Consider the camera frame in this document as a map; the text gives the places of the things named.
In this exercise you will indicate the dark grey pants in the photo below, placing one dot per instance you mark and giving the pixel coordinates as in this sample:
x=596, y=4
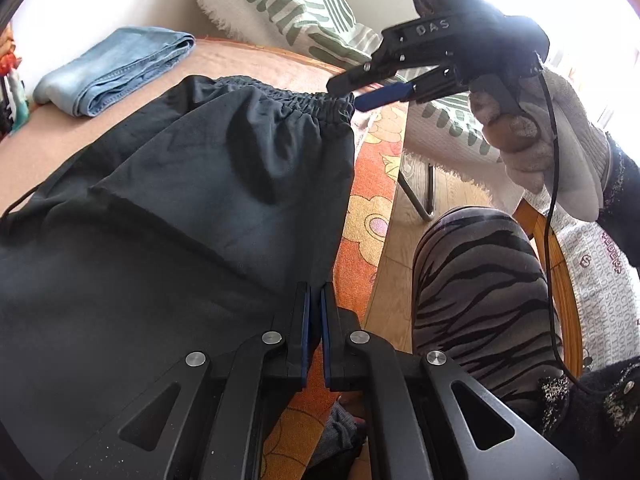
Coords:
x=185, y=227

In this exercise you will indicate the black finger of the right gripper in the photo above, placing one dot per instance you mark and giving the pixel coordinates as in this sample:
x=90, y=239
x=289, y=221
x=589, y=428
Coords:
x=379, y=72

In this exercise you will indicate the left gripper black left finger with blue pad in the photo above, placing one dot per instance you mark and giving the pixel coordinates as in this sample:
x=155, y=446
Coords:
x=205, y=417

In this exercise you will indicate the black sleeved right forearm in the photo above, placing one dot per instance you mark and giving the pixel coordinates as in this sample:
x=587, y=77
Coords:
x=620, y=215

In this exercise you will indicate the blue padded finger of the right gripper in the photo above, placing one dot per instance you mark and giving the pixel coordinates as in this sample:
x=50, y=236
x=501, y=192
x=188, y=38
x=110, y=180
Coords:
x=438, y=83

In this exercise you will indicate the green striped white pillow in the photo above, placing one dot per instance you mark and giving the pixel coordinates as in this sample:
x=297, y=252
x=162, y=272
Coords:
x=443, y=131

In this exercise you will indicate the grey gloved right hand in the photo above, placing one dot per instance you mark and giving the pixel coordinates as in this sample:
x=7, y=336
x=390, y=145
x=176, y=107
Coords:
x=548, y=142

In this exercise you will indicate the folded light blue jeans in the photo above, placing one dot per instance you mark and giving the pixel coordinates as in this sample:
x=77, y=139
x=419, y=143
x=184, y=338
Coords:
x=122, y=63

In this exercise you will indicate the zebra striped trouser leg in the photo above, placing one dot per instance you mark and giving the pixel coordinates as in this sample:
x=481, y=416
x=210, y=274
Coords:
x=479, y=295

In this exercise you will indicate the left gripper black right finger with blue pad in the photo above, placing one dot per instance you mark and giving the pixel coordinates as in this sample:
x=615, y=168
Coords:
x=427, y=418

